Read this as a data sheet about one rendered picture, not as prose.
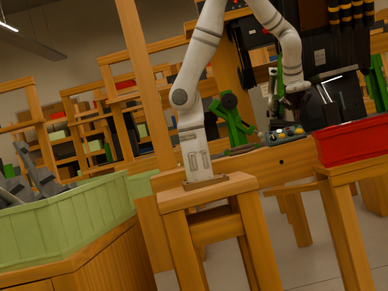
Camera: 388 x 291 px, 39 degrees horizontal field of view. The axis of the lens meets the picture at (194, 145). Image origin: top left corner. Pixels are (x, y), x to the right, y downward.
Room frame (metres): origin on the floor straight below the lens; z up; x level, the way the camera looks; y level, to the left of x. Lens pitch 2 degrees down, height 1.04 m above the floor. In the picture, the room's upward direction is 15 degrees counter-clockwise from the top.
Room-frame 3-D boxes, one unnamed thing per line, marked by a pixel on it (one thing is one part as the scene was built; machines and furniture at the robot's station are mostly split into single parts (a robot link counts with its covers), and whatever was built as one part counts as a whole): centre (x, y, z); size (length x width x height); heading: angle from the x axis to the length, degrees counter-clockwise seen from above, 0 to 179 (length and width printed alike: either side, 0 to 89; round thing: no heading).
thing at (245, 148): (2.23, -0.18, 0.91); 0.10 x 0.08 x 0.03; 148
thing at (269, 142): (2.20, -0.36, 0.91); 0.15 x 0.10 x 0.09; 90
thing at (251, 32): (2.70, -0.44, 1.42); 0.17 x 0.12 x 0.15; 90
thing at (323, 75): (2.39, -0.63, 1.11); 0.39 x 0.16 x 0.03; 0
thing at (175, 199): (1.88, 0.01, 0.83); 0.32 x 0.32 x 0.04; 4
